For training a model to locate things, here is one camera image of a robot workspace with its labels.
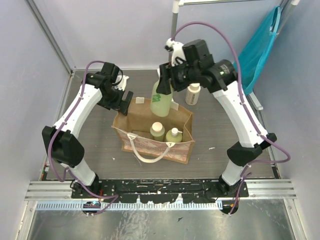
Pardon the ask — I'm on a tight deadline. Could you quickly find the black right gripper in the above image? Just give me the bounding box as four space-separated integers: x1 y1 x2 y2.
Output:
156 58 200 95

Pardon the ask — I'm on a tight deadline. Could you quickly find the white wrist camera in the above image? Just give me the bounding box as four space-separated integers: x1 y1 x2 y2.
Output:
112 75 129 91
164 38 186 66

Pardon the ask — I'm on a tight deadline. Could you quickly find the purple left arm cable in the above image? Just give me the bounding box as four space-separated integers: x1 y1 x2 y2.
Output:
47 59 120 216

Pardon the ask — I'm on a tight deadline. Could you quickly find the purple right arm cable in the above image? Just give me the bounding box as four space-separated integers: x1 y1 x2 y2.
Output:
172 21 292 216

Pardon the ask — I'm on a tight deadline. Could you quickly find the green bottle flip cap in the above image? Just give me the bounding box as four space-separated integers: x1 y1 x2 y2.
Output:
150 80 174 117

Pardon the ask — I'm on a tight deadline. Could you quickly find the black mounting base plate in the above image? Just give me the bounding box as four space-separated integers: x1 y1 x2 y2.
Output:
71 178 250 205

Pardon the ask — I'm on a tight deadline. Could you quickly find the brown canvas tote bag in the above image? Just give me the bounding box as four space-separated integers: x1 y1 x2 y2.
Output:
112 97 195 164

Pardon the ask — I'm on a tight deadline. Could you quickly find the white right rack foot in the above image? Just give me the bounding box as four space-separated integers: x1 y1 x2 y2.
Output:
248 92 264 111

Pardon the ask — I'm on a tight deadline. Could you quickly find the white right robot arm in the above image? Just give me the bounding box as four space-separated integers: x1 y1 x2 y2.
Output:
151 38 277 197

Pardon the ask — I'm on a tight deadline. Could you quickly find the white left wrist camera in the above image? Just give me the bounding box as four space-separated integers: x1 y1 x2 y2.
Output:
112 75 129 91

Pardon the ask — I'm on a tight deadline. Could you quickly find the grey metal rack pole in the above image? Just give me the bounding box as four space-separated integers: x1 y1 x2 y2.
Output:
170 0 180 37

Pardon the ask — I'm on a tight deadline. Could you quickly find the green pump bottle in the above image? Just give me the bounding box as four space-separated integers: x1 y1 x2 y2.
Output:
165 127 183 143

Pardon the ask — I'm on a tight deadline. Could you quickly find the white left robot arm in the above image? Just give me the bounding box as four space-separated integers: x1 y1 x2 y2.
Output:
41 70 133 198

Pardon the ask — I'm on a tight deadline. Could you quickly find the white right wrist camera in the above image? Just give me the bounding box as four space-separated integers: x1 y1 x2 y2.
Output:
164 38 186 66

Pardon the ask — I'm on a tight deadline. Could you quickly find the cream white bottle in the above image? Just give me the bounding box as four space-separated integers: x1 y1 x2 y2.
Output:
185 83 201 106

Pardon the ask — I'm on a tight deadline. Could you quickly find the teal fabric bag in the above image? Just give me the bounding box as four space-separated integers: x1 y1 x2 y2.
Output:
238 6 282 95

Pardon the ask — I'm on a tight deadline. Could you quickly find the green bottle beige round cap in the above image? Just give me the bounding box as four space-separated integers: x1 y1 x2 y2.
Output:
150 122 165 142

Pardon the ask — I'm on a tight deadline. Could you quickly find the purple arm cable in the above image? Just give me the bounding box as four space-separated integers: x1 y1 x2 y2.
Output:
47 59 120 216
172 21 292 216

